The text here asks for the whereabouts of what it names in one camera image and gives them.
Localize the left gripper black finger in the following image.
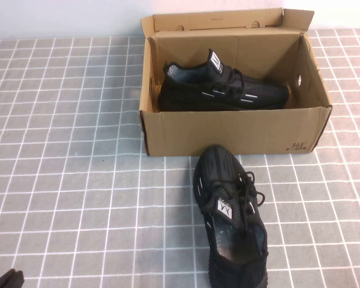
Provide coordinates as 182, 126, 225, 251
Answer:
0, 269, 17, 288
8, 270, 25, 288

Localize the black knit sneaker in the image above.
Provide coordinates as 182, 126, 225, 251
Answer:
193, 145, 269, 288
158, 48, 290, 112

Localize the brown cardboard shoe box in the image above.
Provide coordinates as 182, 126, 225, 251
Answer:
139, 8, 334, 157

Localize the grey white-checked tablecloth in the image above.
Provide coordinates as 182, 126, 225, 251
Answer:
0, 28, 360, 288

